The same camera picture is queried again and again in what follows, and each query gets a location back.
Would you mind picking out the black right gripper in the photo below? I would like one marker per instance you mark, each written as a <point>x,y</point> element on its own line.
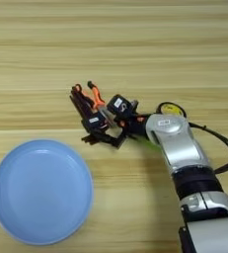
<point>133,125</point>

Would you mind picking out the light blue round plate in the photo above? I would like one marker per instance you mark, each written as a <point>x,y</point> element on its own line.
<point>41,192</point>

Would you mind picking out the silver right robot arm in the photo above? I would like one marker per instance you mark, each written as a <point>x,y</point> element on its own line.
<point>184,148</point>

